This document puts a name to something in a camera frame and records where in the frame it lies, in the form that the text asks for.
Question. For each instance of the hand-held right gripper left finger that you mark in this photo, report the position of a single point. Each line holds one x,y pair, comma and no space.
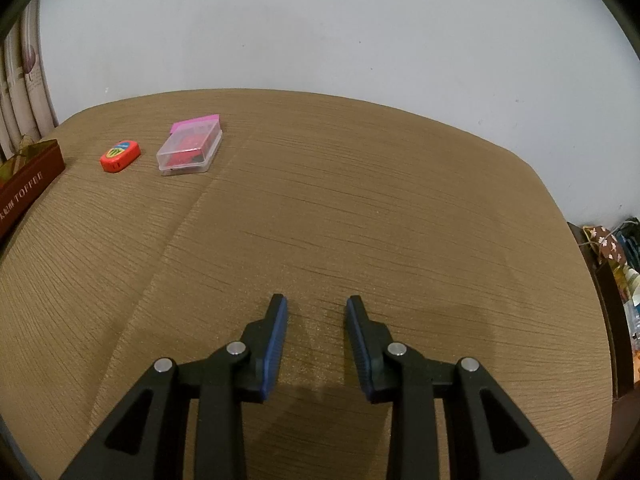
272,355

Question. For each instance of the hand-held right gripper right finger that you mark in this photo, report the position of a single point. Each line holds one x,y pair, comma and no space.
361,355

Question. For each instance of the clear box with red contents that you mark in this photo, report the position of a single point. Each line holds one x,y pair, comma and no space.
190,152

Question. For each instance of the red oval tape measure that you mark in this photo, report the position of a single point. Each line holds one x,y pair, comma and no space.
120,156

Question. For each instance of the red rectangular tin box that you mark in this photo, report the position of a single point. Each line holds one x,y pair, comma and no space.
27,185

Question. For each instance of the dark wooden sideboard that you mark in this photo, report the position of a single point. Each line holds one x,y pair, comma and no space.
617,320

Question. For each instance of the brown patterned pouch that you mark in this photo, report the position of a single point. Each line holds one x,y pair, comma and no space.
602,242

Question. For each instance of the blue bag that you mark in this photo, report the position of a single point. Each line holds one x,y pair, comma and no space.
631,240

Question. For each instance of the beige patterned curtain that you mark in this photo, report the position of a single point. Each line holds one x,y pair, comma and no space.
25,90

